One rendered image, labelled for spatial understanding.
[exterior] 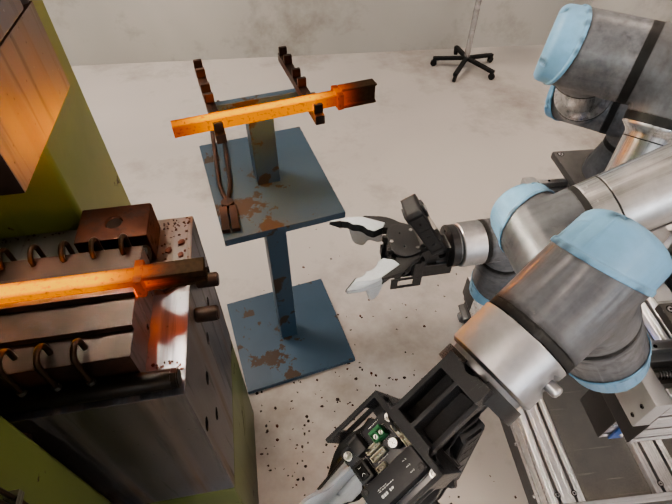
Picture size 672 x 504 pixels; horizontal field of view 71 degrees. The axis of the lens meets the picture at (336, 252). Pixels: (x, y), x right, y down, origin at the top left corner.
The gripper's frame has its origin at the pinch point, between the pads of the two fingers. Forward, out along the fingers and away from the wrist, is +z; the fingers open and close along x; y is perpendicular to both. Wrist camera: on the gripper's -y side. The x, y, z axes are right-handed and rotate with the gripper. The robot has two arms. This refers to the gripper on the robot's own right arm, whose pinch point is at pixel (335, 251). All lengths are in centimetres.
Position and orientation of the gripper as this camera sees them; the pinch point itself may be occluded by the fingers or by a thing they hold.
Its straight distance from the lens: 74.1
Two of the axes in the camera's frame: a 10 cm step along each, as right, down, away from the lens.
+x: -1.7, -7.3, 6.6
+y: 0.0, 6.7, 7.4
